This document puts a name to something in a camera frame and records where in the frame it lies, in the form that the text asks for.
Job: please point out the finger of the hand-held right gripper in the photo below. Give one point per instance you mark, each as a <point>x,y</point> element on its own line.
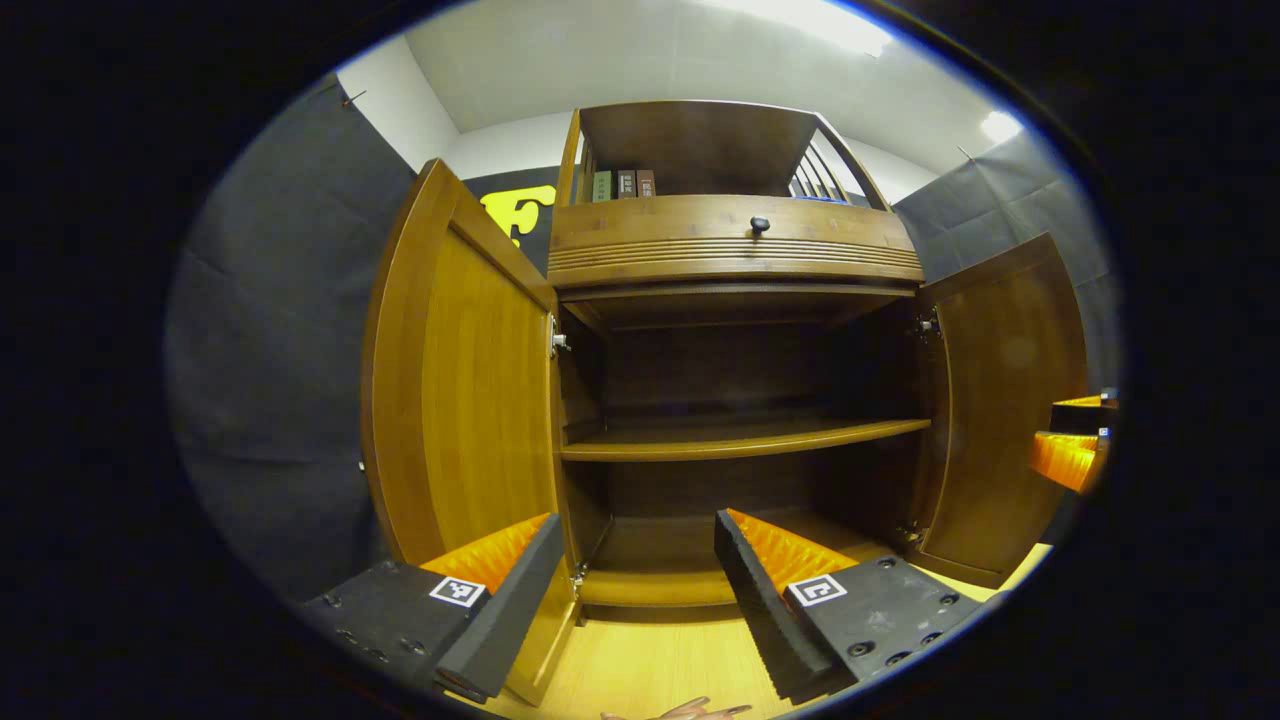
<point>1068,458</point>
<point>1085,415</point>

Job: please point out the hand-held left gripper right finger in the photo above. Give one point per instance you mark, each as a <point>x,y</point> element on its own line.
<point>760,615</point>

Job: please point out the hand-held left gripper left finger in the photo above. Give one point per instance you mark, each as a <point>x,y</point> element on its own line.
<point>510,620</point>

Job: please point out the wooden shoe cabinet door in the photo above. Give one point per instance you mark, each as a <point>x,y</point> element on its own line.
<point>470,400</point>
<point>1010,400</point>

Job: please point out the wooden double-door shoe cabinet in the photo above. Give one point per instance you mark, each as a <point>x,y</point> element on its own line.
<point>700,140</point>

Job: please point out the metal door hinge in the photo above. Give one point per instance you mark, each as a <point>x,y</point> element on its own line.
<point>577,577</point>
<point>558,340</point>
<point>908,533</point>
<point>926,326</point>

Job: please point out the wooden inner shelf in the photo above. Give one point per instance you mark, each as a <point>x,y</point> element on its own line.
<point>740,440</point>

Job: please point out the black backdrop cloth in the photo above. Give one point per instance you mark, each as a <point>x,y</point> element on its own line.
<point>260,350</point>
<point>1000,200</point>

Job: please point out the small ceiling light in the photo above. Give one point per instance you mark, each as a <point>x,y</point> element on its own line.
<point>1000,126</point>

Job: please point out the blue cloth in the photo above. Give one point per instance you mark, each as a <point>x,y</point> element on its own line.
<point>822,198</point>

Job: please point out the black drawer knob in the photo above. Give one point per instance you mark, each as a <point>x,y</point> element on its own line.
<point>760,225</point>

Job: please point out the wooden ribbed drawer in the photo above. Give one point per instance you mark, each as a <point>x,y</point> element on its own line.
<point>650,235</point>

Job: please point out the green book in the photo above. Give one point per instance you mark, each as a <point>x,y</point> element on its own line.
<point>603,187</point>

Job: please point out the reddish brown book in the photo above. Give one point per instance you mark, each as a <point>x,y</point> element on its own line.
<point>646,184</point>

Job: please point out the dark brown book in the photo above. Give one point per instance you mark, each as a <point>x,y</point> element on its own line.
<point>626,185</point>

